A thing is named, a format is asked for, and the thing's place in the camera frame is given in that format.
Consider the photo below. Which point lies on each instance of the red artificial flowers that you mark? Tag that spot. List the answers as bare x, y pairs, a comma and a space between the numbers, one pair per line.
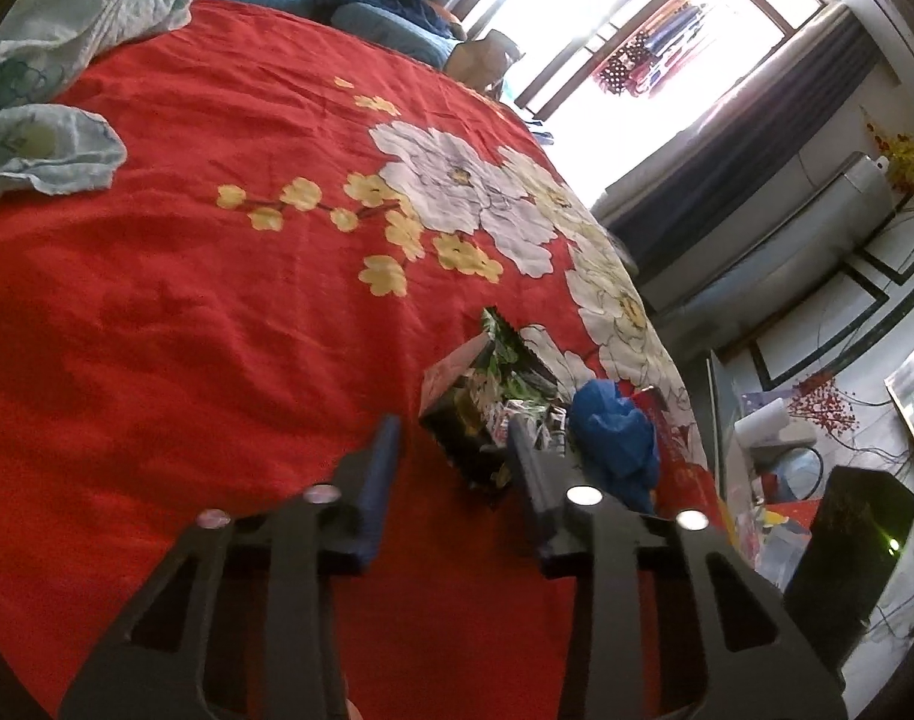
824, 401

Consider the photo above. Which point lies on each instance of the dark clothes pile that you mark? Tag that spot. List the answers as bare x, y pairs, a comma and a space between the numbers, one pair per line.
419, 4

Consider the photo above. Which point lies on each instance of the yellow artificial flowers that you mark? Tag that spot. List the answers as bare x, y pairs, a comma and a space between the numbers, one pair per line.
907, 157

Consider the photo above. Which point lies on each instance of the hanging polka dot clothes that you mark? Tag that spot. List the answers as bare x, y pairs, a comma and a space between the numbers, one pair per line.
637, 60

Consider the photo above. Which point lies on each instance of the light green cloth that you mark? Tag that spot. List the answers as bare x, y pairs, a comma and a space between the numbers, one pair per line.
66, 15

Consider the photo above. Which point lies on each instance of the blue sofa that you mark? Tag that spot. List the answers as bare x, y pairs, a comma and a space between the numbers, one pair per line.
382, 22

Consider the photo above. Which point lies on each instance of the white standing air conditioner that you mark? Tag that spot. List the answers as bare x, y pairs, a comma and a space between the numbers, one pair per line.
764, 255

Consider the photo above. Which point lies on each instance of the brown paper bag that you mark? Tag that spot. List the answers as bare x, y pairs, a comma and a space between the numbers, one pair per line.
483, 60

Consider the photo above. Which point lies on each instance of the dark grey curtain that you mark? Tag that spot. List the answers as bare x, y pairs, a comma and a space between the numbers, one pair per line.
727, 150

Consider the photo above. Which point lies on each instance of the black shiny snack wrapper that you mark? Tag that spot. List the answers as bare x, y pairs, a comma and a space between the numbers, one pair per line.
464, 420

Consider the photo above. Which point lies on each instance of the long red packet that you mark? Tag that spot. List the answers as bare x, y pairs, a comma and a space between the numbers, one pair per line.
682, 480

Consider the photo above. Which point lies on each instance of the blue plastic bag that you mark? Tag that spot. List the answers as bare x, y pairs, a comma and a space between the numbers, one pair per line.
614, 427

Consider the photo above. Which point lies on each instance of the white paper roll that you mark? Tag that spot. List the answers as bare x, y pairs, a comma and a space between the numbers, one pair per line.
760, 424

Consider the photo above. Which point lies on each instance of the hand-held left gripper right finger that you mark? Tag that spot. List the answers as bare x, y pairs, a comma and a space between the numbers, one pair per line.
524, 457

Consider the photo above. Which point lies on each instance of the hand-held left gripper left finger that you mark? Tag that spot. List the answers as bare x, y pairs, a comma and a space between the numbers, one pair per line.
382, 457

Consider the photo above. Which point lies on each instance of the grey panel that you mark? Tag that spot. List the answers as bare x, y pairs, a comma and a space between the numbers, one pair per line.
723, 420

